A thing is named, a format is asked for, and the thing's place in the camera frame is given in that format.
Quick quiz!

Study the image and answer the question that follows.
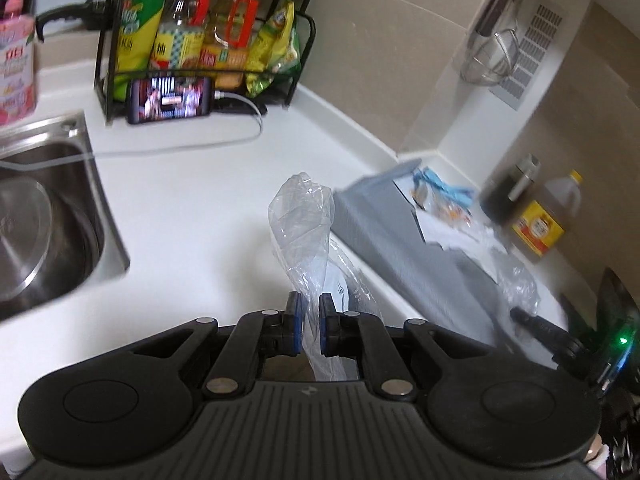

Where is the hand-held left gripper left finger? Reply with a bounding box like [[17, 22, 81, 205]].
[[127, 291, 304, 397]]

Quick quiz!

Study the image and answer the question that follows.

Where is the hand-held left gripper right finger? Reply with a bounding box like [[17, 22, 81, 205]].
[[318, 293, 493, 402]]

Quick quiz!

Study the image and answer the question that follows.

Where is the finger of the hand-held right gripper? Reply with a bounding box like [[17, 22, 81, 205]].
[[510, 307, 586, 362]]

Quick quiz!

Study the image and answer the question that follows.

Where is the clear plastic wrap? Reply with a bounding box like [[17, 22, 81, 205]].
[[492, 252, 542, 326]]

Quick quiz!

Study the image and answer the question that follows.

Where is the clear plastic bag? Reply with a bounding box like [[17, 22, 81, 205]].
[[268, 172, 386, 383]]

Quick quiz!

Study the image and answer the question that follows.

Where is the white paper sheet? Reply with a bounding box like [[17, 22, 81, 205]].
[[417, 207, 508, 256]]

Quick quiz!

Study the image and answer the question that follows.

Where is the white orange printed wrapper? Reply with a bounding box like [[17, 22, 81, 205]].
[[420, 185, 473, 226]]

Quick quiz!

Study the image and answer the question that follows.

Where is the grey ribbed mat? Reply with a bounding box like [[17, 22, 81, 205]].
[[330, 159, 506, 348]]

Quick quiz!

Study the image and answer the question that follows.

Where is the amber bottle yellow label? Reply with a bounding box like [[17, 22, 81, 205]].
[[510, 170, 585, 260]]

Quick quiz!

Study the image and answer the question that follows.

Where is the dark sauce bottle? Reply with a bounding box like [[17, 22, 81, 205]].
[[480, 154, 542, 226]]

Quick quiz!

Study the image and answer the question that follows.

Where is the light blue wrapper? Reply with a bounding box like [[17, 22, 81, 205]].
[[412, 167, 476, 206]]

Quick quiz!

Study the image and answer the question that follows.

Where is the stainless steel sink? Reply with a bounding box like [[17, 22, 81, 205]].
[[0, 110, 132, 321]]

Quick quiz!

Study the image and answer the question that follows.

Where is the black smartphone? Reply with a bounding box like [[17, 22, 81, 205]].
[[126, 74, 217, 126]]

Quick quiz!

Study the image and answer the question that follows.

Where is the metal bowl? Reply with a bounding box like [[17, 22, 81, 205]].
[[0, 160, 101, 303]]

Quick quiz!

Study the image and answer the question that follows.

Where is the metal mesh strainer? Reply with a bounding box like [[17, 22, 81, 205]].
[[460, 0, 526, 86]]

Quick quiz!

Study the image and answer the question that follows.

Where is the yellow green seasoning bag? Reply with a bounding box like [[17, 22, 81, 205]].
[[242, 0, 303, 100]]

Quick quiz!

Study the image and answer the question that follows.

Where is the clear bottle red cap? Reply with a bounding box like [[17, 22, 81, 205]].
[[150, 0, 213, 73]]

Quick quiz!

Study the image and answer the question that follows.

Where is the green yellow plastic bottle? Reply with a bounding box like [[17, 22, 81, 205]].
[[111, 0, 168, 103]]

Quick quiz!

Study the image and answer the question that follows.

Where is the pink soap bottle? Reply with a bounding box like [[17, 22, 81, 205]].
[[0, 0, 40, 128]]

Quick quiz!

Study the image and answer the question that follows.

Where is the white charging cable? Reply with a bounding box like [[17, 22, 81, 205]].
[[92, 91, 265, 158]]

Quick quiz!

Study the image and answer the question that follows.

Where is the white wall vent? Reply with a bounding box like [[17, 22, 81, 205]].
[[490, 0, 571, 110]]

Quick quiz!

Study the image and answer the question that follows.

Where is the black wire rack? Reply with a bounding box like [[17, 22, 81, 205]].
[[92, 0, 328, 123]]

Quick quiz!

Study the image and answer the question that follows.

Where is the golden oil bottle red handle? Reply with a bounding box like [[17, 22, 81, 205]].
[[200, 0, 263, 88]]

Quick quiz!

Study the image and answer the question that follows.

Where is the black handled pan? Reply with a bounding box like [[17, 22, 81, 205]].
[[36, 0, 121, 41]]

